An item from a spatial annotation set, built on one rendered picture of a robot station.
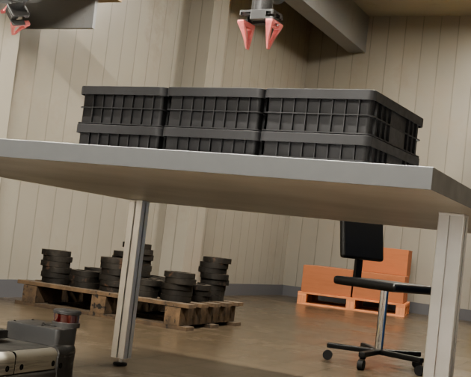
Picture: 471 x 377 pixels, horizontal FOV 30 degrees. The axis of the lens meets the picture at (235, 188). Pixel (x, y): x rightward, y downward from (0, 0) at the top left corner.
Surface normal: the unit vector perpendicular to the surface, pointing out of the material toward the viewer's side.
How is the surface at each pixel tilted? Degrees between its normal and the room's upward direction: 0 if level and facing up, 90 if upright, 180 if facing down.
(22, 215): 90
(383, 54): 90
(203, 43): 90
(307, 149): 90
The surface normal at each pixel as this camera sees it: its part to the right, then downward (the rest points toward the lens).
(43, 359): 0.90, 0.07
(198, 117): -0.48, -0.11
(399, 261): -0.29, -0.09
